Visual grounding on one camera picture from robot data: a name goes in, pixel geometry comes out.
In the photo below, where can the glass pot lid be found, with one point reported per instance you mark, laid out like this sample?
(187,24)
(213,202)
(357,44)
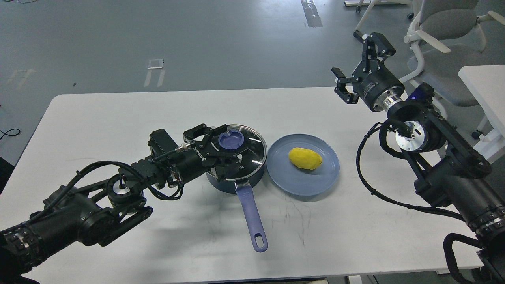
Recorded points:
(251,150)

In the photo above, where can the grey office chair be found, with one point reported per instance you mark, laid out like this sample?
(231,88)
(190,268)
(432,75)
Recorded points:
(445,36)

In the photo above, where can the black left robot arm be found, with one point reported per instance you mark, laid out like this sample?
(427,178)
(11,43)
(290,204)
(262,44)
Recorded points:
(106,198)

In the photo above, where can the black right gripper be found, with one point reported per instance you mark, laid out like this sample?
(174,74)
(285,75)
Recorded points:
(371,80)

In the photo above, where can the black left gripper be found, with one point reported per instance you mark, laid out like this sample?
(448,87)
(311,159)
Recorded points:
(196,161)

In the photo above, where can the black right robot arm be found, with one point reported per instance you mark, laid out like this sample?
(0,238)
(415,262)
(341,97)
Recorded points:
(450,173)

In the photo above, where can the white side table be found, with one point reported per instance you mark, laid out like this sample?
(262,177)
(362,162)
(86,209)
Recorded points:
(487,85)

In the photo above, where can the white chair base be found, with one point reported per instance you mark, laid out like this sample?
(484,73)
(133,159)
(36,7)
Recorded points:
(370,10)

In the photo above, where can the yellow potato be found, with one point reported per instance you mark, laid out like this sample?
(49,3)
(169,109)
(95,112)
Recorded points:
(305,158)

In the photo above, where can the dark blue saucepan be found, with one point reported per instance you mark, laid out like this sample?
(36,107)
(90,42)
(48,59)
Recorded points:
(244,191)

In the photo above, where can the blue plate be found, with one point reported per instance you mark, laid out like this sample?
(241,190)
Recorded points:
(297,181)

